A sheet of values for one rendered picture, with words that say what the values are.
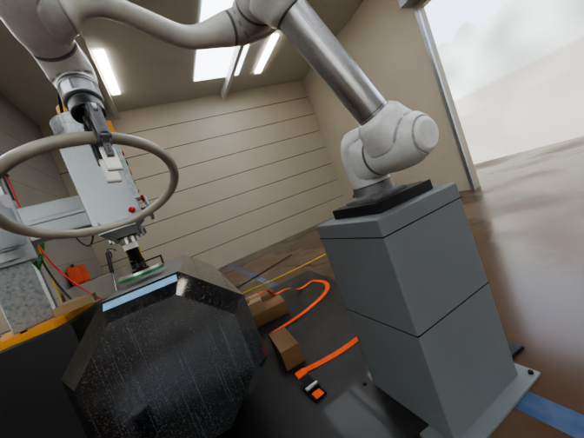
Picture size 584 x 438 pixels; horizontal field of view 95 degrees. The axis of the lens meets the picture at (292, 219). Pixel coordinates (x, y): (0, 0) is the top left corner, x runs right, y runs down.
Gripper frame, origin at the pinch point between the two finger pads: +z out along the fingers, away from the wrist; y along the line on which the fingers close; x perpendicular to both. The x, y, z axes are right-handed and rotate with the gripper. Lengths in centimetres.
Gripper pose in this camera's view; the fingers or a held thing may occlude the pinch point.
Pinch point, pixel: (110, 165)
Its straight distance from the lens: 77.9
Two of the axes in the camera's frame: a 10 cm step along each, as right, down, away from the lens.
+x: -7.0, 2.1, -6.8
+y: -5.0, 5.2, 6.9
